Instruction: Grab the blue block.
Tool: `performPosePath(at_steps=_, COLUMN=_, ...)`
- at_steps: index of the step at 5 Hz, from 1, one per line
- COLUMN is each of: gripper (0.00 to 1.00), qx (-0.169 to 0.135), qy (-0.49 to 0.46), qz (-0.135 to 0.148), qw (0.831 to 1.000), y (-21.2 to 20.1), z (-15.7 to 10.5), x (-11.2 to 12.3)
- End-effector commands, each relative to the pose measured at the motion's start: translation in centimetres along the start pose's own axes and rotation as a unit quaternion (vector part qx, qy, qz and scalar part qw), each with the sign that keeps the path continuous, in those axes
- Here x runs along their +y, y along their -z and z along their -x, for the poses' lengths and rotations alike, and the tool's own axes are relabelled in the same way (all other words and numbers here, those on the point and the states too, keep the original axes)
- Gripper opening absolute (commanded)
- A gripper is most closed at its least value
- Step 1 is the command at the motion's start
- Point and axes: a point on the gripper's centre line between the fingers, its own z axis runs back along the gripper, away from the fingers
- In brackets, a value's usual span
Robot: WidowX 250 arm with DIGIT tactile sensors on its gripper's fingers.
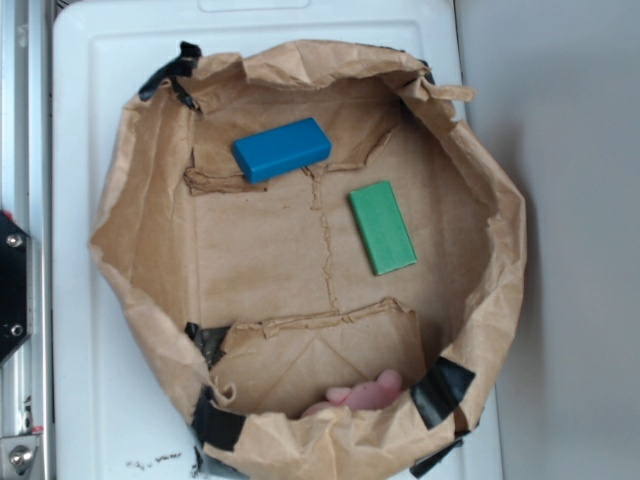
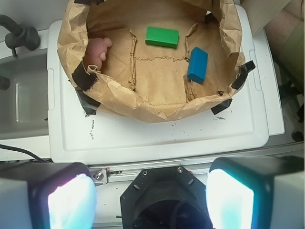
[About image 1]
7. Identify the pink rubber toy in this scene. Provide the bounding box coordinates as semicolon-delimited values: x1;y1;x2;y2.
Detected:
301;369;403;418

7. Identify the blue rectangular block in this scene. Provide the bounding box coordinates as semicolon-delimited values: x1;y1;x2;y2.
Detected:
232;118;332;183

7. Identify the white plastic bin lid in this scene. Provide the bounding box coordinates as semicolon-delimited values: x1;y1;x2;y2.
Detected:
50;0;505;480

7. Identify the green rectangular block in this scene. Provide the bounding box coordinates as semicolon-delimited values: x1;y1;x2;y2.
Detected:
348;181;417;275

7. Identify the brown paper bag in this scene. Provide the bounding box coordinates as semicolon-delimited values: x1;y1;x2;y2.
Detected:
90;40;527;479

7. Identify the aluminium frame rail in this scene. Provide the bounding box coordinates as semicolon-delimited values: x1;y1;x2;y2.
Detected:
1;1;56;479

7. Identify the black mounting plate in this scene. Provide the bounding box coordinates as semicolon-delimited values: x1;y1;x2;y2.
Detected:
0;211;32;366

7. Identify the metal corner bracket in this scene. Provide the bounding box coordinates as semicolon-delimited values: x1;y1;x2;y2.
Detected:
0;434;43;480

